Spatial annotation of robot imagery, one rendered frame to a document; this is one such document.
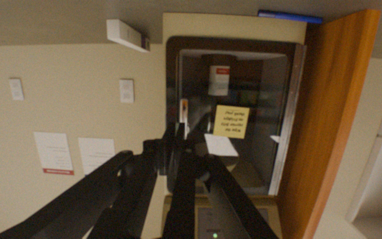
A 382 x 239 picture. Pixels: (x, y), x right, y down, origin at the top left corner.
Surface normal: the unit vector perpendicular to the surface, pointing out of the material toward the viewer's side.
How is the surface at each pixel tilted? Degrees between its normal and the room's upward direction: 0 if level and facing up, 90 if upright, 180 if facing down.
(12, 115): 90
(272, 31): 90
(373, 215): 90
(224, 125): 90
